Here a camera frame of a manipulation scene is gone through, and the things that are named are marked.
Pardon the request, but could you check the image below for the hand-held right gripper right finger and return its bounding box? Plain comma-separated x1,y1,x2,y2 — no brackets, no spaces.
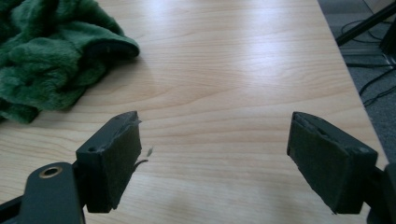
286,111,379,215

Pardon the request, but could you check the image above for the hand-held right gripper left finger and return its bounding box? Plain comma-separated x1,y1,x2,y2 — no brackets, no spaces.
75,110,143,215

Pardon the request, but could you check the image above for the green plush garment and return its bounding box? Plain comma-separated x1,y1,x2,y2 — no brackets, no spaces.
0,0,141,124

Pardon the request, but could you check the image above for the black metal stand leg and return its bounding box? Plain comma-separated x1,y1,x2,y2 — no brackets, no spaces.
335,1,396,47

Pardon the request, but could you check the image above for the black floor cable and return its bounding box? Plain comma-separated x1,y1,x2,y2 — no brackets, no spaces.
358,66,396,96
340,19,387,45
362,85,396,107

